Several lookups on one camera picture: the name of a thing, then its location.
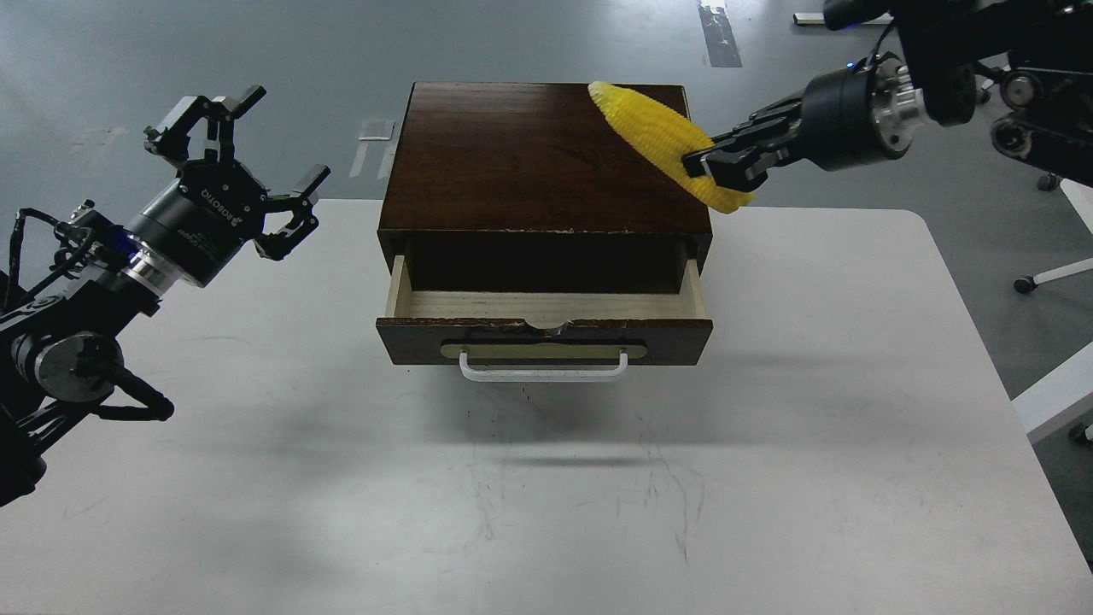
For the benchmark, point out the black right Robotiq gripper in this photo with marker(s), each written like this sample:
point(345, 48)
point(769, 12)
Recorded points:
point(832, 123)

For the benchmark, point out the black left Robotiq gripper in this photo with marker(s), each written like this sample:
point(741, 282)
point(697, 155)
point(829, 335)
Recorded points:
point(201, 220)

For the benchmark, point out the white rolling chair base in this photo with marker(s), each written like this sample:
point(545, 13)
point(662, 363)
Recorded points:
point(1047, 89)

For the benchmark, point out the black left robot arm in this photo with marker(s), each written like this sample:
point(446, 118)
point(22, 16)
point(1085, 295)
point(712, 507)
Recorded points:
point(72, 286)

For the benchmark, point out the dark wooden cabinet box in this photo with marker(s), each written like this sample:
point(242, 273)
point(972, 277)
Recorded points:
point(523, 187)

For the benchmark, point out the yellow corn cob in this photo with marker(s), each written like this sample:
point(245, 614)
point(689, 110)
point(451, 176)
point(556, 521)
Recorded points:
point(663, 136)

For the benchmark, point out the wooden drawer with white handle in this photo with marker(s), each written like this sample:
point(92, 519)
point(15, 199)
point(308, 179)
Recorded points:
point(544, 337)

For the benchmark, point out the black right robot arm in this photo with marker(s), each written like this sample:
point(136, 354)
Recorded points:
point(946, 47)

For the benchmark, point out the white stand base bar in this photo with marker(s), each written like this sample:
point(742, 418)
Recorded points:
point(818, 19)

